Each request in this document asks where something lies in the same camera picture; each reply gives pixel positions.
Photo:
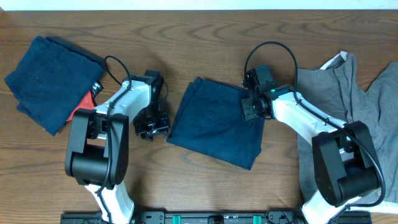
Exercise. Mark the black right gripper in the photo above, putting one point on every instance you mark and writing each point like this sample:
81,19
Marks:
247,112

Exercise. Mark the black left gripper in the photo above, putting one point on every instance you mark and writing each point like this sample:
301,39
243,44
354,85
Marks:
163,129

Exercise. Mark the navy blue shorts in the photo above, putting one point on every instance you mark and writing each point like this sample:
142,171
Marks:
210,121
51,80

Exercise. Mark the grey shorts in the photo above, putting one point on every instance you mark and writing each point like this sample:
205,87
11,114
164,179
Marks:
334,90

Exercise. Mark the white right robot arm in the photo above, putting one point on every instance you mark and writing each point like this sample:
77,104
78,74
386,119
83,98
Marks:
345,163

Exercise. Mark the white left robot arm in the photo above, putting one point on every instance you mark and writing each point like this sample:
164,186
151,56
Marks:
98,148

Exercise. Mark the orange red folded garment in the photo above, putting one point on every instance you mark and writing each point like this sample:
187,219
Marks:
87,102

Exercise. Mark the folded navy blue shorts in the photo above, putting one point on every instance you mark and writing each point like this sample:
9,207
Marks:
51,80

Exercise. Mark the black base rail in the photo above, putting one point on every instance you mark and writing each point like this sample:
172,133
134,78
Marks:
270,217

